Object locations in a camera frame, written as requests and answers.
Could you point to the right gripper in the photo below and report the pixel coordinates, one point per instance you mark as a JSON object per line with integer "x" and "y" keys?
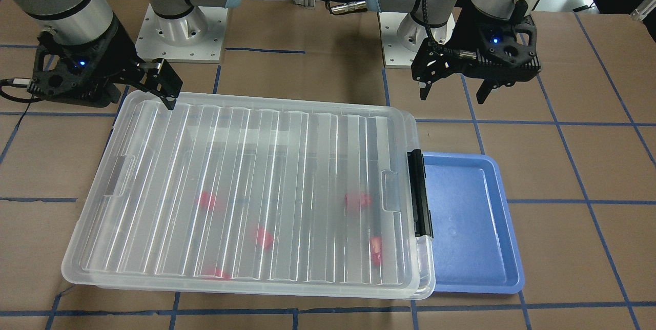
{"x": 114, "y": 49}

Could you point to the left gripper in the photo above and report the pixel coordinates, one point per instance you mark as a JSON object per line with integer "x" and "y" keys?
{"x": 467, "y": 37}

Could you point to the clear ribbed box lid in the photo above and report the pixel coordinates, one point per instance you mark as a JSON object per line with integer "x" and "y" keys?
{"x": 152, "y": 137}

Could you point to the red block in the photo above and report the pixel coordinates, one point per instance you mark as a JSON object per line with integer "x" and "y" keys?
{"x": 375, "y": 249}
{"x": 215, "y": 274}
{"x": 208, "y": 201}
{"x": 357, "y": 201}
{"x": 263, "y": 238}

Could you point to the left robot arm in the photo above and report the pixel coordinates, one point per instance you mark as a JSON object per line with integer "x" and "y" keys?
{"x": 438, "y": 17}

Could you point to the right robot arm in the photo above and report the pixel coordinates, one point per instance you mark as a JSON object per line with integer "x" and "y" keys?
{"x": 75, "y": 22}

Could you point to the red block in box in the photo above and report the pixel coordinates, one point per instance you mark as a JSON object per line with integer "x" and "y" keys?
{"x": 208, "y": 201}
{"x": 215, "y": 274}
{"x": 263, "y": 238}

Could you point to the clear plastic storage box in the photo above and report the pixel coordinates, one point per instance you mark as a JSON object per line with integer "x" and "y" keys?
{"x": 147, "y": 231}

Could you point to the blue plastic tray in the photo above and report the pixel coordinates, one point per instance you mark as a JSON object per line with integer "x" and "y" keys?
{"x": 475, "y": 249}

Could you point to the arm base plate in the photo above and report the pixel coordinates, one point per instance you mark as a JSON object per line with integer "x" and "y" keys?
{"x": 400, "y": 38}
{"x": 196, "y": 38}

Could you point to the black box latch handle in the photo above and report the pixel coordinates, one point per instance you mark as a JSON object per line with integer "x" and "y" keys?
{"x": 422, "y": 220}

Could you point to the metal cable connector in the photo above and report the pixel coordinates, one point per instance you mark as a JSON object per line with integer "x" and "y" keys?
{"x": 346, "y": 8}

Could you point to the aluminium rail corner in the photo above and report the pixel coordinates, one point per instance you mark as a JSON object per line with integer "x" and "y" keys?
{"x": 642, "y": 10}

